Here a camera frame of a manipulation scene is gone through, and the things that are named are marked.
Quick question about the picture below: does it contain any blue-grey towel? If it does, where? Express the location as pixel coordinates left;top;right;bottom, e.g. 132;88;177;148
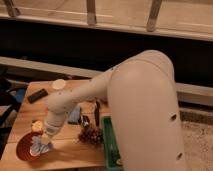
30;135;53;156

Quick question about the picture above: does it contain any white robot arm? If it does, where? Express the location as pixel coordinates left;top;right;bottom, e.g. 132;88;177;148
44;50;187;171

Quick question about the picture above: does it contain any red bowl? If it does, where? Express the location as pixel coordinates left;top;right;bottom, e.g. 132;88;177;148
16;132;40;162

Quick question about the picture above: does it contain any red apple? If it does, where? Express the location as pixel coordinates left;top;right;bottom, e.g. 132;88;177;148
31;120;43;133

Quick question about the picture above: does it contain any blue rectangular sponge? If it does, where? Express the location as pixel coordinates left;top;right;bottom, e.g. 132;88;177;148
68;106;81;124

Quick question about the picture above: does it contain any small black white object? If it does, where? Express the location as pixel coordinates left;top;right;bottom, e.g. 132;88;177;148
79;115;90;128

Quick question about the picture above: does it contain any black remote control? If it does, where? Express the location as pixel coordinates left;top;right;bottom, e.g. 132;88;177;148
27;89;48;103

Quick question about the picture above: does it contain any black chair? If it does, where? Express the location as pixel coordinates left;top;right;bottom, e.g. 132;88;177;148
0;66;26;158

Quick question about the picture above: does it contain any white plastic cup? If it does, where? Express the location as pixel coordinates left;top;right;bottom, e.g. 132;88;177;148
52;79;66;90

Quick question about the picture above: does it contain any green plastic tray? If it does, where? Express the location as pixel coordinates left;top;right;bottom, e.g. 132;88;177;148
101;116;123;171

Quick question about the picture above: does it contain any black handled knife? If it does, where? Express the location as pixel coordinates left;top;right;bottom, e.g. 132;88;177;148
94;101;100;127

